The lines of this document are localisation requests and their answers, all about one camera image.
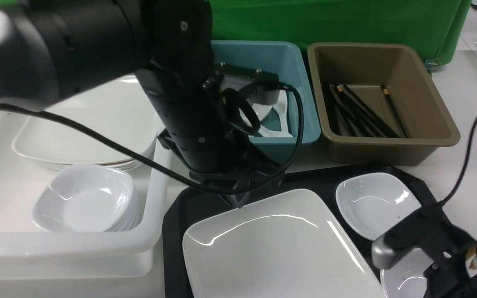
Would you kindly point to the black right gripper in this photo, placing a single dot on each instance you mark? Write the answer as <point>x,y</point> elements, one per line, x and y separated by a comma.
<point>453,278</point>

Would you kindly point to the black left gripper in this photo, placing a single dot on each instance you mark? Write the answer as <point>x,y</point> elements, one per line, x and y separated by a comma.
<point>254,173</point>

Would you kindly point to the white bowl tray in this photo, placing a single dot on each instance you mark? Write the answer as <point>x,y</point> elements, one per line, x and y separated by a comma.
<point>373,203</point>
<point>406,279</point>

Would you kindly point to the white spoon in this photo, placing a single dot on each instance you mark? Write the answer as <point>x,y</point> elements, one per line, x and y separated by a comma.
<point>272,109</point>

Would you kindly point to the white square rice plate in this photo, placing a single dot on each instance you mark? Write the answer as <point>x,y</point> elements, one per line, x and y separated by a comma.
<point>286,246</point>

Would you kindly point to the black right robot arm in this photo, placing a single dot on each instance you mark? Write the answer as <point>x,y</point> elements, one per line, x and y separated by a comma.
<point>456,277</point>

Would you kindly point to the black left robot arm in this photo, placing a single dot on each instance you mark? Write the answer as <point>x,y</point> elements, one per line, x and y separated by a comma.
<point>52,50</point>

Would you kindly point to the teal plastic bin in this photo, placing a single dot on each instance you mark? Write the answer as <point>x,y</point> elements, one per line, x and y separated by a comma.
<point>284,59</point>

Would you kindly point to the black serving tray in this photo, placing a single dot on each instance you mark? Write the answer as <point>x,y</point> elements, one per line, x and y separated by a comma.
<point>193,206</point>

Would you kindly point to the black chopsticks in brown bin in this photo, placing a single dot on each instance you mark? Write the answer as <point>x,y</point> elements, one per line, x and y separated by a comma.
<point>349,115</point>

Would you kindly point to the stack of white square plates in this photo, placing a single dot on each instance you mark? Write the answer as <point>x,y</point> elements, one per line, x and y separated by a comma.
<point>119,110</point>

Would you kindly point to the stack of white bowls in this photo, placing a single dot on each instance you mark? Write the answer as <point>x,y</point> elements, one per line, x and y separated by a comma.
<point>88,198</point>

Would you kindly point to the brown plastic bin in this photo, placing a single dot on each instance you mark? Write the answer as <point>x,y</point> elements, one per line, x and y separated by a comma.
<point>364,68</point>

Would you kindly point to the green backdrop cloth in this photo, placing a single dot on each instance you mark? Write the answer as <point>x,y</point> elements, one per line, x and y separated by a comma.
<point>430,27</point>

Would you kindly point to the large white plastic tub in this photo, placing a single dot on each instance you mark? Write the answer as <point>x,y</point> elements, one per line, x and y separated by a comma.
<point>26,252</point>

